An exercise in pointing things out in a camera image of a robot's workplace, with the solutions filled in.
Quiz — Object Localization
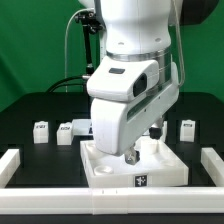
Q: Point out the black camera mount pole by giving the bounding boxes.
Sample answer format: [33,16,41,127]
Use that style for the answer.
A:
[75,10,103,75]

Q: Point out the black cables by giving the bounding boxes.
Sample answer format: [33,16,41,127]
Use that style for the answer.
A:
[45,75,91,94]

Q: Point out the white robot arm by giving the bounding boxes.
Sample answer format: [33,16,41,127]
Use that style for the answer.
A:
[79,0,219,165]

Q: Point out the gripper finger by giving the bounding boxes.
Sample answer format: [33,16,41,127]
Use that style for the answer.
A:
[125,147,140,165]
[149,125,163,140]

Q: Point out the grey cable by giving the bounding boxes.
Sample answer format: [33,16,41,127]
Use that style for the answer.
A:
[64,8,96,94]

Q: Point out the white marker base plate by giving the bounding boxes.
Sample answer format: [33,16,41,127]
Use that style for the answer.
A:
[72,119,92,136]

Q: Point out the white obstacle fence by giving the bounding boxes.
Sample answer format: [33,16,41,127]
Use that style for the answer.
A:
[0,149,224,215]

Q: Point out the white square tabletop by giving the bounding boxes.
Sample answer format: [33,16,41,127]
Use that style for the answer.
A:
[80,136,188,188]

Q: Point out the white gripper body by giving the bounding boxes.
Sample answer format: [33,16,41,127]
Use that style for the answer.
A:
[87,56,179,156]

